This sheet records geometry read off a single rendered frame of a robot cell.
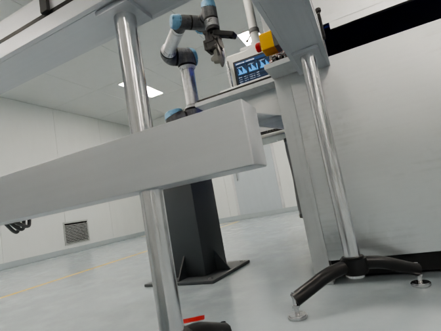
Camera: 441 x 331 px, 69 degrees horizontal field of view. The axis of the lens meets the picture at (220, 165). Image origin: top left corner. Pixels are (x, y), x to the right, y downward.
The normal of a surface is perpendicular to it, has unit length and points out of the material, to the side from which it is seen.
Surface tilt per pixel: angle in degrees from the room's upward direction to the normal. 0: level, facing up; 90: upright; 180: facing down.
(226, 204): 90
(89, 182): 90
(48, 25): 90
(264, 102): 90
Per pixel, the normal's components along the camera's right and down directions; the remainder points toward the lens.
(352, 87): -0.42, -0.04
